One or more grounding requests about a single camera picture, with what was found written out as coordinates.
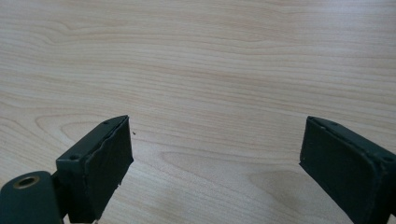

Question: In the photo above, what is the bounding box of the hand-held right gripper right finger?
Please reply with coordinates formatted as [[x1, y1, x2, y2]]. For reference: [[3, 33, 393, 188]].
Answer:
[[299, 116, 396, 224]]

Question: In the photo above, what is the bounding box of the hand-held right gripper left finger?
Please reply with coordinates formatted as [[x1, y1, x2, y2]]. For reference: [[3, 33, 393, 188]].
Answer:
[[55, 115, 134, 224]]

